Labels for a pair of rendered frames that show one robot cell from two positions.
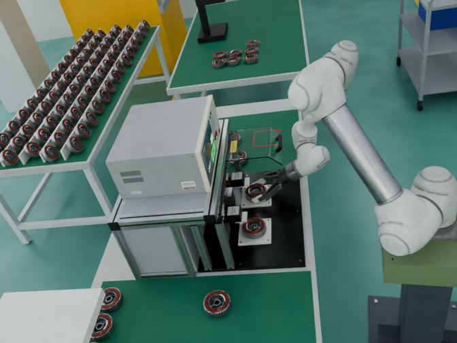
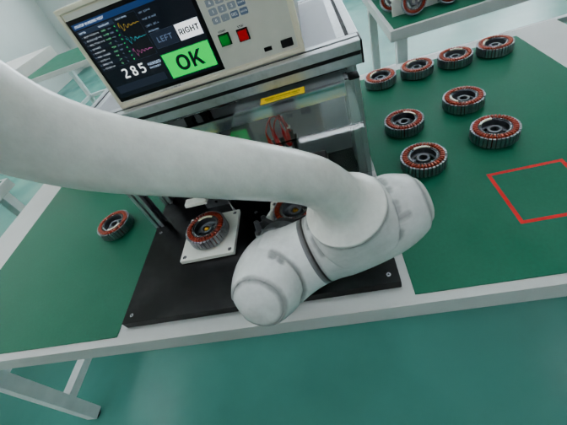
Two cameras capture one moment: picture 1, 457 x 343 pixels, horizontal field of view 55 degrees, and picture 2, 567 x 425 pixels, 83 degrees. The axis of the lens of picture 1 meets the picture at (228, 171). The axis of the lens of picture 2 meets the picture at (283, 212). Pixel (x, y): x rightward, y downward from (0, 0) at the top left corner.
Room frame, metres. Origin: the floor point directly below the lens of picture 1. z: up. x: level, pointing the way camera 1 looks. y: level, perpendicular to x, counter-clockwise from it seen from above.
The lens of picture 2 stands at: (1.68, -0.68, 1.35)
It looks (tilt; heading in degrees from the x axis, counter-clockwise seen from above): 43 degrees down; 94
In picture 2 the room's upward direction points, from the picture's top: 23 degrees counter-clockwise
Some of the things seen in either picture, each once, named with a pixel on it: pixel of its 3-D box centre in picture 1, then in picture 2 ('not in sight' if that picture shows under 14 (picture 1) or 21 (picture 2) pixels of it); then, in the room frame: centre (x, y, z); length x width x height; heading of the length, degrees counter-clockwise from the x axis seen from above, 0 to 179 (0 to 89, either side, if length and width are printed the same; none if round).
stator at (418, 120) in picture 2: not in sight; (403, 122); (2.07, 0.11, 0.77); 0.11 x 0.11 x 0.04
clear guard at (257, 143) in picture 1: (247, 148); (294, 122); (1.73, -0.12, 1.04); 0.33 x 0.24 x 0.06; 77
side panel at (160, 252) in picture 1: (156, 252); not in sight; (1.33, 0.38, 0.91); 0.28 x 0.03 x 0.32; 77
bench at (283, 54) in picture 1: (249, 69); not in sight; (3.91, -0.42, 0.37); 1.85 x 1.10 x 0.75; 167
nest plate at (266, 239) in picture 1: (255, 231); (211, 235); (1.44, -0.06, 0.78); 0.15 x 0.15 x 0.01; 77
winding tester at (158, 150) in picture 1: (168, 145); (202, 6); (1.64, 0.23, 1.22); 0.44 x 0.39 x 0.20; 167
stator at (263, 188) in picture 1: (256, 192); (295, 211); (1.67, -0.11, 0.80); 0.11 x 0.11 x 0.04
